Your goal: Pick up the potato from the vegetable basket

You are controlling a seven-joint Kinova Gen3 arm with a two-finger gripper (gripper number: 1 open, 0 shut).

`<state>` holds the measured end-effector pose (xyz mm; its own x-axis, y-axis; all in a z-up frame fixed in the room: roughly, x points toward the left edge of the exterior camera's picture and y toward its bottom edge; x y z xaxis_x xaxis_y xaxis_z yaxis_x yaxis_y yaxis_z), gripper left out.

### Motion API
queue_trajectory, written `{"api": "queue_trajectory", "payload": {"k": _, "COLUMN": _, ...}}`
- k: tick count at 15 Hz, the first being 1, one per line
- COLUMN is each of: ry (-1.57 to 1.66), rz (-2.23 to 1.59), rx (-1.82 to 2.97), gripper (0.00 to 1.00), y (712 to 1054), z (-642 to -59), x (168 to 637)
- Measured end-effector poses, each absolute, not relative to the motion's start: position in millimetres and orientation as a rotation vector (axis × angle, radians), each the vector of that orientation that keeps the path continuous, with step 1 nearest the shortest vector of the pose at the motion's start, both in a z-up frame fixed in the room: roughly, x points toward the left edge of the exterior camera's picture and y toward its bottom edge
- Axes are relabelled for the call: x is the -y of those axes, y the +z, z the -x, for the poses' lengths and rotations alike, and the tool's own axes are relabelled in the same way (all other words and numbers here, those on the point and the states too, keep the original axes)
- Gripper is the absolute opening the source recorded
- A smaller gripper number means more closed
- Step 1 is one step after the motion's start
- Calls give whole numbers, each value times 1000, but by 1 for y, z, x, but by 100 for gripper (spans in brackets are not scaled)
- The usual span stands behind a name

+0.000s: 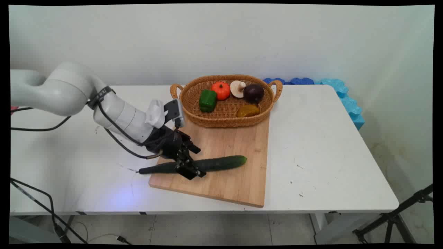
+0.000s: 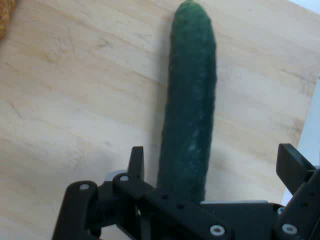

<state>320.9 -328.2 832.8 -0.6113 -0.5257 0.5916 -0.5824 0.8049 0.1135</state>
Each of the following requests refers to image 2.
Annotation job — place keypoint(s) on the dark green cucumber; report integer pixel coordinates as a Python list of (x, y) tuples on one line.
[(190, 105)]

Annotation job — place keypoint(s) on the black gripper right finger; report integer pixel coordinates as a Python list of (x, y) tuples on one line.
[(293, 167)]

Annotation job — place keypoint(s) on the woven wicker basket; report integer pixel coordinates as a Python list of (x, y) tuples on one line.
[(5, 17)]

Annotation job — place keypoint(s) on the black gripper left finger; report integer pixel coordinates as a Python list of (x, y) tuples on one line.
[(160, 207)]

